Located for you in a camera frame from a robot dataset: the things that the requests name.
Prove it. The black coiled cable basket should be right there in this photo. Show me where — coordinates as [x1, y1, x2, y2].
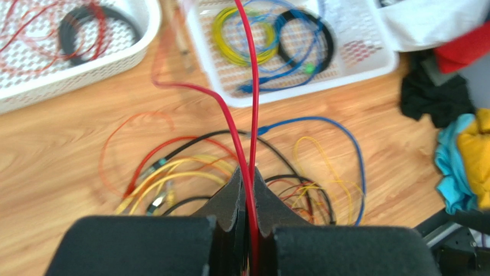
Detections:
[58, 5, 141, 67]
[276, 9, 336, 75]

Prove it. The right white plastic basket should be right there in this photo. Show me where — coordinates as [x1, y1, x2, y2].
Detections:
[180, 1, 398, 108]

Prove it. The red shirt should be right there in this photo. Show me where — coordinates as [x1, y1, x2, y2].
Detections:
[434, 21, 489, 74]

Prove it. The black coiled cable right basket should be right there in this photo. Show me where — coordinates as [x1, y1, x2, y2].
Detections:
[276, 9, 336, 75]

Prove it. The thick black cable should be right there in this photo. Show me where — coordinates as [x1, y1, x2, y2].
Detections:
[145, 130, 337, 226]

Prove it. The left white plastic basket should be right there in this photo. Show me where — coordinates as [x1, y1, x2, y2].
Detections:
[1, 1, 162, 114]

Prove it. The black cloth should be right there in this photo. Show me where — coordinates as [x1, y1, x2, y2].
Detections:
[400, 50, 476, 128]

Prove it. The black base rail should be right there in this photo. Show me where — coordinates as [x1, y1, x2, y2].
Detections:
[415, 209, 489, 275]

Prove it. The teal cloth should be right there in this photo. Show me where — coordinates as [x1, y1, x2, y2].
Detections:
[434, 114, 477, 215]

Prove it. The white plastic basket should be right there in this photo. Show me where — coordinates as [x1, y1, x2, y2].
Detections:
[180, 1, 398, 108]
[1, 1, 162, 114]

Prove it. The black coiled cable left basket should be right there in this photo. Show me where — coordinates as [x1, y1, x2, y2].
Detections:
[58, 5, 141, 67]

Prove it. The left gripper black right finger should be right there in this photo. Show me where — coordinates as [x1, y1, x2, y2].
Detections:
[252, 171, 440, 275]

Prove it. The white motorcycle tank top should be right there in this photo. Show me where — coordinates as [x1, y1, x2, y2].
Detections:
[378, 0, 489, 52]

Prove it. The yellow cable bundle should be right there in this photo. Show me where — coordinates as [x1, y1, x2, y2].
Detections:
[114, 154, 236, 216]

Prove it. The yellow coiled cable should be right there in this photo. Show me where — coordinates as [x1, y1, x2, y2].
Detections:
[211, 6, 279, 67]

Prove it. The yellow cloth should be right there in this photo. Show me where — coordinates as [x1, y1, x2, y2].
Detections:
[457, 109, 489, 210]

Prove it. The red ethernet cable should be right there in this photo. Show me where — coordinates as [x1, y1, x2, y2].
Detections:
[151, 0, 261, 276]

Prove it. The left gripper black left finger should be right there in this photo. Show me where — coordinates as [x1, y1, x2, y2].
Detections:
[46, 170, 245, 275]

